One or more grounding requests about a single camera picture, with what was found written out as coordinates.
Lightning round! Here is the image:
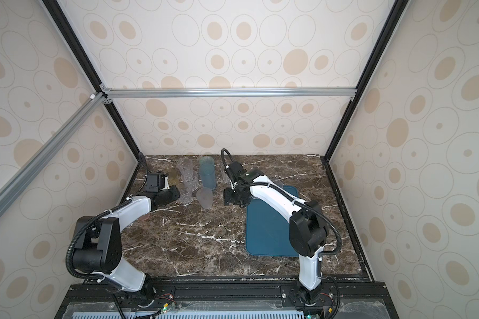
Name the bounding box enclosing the pink plastic cup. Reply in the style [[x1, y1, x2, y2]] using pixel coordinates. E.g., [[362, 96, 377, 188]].
[[138, 213, 150, 221]]

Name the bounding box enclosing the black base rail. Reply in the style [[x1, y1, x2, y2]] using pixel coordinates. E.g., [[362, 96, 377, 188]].
[[55, 279, 398, 318]]

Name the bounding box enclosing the tall clear textured cup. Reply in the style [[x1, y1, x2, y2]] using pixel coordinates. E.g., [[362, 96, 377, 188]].
[[176, 158, 194, 183]]

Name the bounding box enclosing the yellow plastic cup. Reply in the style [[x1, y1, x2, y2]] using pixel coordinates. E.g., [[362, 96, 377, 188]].
[[166, 167, 180, 186]]

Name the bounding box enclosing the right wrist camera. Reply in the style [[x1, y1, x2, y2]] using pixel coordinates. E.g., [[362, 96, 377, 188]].
[[225, 161, 246, 183]]

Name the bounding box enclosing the horizontal aluminium frame bar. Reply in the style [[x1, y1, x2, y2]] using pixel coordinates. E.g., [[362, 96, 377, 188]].
[[105, 87, 357, 98]]

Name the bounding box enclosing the teal plastic tray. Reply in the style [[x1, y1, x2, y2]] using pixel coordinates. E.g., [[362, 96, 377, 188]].
[[246, 184, 299, 257]]

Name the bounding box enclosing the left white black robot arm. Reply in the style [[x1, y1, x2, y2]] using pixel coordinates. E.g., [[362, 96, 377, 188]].
[[65, 152, 180, 296]]

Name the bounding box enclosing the green frosted cup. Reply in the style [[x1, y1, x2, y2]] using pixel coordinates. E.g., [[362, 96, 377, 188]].
[[199, 156, 214, 166]]

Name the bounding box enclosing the left diagonal aluminium bar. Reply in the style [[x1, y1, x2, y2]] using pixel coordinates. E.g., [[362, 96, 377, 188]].
[[0, 92, 105, 218]]

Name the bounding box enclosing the right black frame post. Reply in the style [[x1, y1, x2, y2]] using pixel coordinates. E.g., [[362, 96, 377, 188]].
[[323, 0, 409, 163]]

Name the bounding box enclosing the left black frame post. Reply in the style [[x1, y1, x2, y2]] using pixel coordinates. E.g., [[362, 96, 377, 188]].
[[41, 0, 140, 160]]

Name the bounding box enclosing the frosted grey cup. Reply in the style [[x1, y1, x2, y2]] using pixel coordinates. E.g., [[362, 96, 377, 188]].
[[196, 187, 214, 210]]

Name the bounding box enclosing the clear textured cup front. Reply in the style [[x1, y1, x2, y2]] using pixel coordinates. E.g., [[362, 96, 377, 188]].
[[179, 187, 193, 205]]

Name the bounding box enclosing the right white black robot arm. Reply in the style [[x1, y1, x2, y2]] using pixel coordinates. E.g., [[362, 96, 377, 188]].
[[220, 148, 343, 300]]

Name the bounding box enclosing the black frame post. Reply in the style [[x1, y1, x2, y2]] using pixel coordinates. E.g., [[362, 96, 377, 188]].
[[41, 0, 140, 160], [323, 0, 409, 163]]

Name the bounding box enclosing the blue frosted cup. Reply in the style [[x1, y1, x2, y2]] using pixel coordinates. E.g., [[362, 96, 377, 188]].
[[199, 162, 216, 190]]

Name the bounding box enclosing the clear textured cup middle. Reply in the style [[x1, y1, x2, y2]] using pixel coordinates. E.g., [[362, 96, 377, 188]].
[[183, 170, 199, 194]]

